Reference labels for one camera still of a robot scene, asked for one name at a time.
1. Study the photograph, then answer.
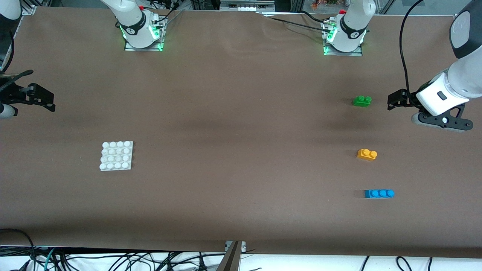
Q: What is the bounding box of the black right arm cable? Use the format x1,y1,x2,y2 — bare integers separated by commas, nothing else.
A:
0,30,34,93

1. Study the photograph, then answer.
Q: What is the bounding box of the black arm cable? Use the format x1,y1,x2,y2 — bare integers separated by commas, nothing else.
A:
0,30,34,93
400,0,426,99

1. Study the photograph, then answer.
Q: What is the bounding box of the colourful background object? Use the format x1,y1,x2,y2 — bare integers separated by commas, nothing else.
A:
311,0,339,10

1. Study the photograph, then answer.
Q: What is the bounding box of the black base cable bundle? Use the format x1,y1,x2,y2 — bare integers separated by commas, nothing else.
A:
151,0,185,29

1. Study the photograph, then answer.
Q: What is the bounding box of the blue three-stud block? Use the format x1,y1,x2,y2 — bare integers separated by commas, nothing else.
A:
364,189,395,199

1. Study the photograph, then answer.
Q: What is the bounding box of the long black base cable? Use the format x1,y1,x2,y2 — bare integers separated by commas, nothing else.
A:
264,15,334,31

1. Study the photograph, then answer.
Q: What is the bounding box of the teal floor cable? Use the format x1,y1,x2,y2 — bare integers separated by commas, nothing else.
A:
42,248,56,271

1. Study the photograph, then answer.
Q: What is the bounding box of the black looped floor cable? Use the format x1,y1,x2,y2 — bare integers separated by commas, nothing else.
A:
0,228,37,271

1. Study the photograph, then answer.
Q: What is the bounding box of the brown table cover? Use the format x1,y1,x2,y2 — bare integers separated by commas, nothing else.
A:
0,7,482,259

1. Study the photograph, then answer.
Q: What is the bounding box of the short black base cable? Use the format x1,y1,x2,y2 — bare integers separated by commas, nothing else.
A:
299,10,330,23

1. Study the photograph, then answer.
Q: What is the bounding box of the white studded base plate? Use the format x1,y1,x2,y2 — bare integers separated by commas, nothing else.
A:
99,141,134,172

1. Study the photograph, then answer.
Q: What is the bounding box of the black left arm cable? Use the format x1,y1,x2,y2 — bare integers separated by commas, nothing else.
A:
400,0,426,99

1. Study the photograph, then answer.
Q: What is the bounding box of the dark metal profile leg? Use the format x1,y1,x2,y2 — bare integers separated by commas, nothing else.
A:
215,241,242,271

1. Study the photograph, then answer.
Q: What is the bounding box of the silver metal rail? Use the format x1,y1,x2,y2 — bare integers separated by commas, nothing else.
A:
220,0,275,12

